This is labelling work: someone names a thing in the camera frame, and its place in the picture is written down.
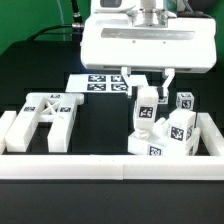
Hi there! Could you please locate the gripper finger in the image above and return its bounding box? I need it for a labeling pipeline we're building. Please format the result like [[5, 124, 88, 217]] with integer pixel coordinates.
[[121, 67, 134, 98], [160, 68, 175, 97]]

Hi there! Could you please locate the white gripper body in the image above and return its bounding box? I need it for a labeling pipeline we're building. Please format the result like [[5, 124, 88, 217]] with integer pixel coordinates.
[[81, 7, 217, 73]]

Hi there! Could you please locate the white chair seat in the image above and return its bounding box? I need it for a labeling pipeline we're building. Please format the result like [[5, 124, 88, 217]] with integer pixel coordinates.
[[128, 118, 200, 157]]

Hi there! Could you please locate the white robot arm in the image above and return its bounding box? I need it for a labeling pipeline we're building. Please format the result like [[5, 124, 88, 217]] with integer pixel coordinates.
[[81, 0, 217, 101]]

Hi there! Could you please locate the small white marker cube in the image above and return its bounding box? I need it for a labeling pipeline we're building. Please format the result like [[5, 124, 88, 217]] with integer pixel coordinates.
[[158, 96, 168, 105]]

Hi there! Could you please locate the right white marker cube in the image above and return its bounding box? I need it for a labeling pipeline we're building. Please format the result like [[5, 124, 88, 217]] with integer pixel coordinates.
[[176, 92, 194, 110]]

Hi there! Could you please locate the white marker sheet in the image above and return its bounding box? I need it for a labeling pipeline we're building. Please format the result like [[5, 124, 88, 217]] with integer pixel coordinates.
[[65, 73, 152, 94]]

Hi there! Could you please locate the white U-shaped fence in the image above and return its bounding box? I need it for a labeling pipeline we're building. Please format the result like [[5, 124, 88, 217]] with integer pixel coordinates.
[[0, 113, 224, 180]]

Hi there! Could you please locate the black cable with connector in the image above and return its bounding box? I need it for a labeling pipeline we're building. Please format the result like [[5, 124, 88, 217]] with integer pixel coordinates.
[[27, 0, 86, 42]]

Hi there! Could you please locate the thin grey cable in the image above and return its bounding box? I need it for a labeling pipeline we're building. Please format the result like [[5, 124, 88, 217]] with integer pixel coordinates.
[[55, 0, 66, 42]]

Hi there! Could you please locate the white chair back frame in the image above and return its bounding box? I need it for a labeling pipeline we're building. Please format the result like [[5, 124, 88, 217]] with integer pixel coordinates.
[[5, 93, 84, 153]]

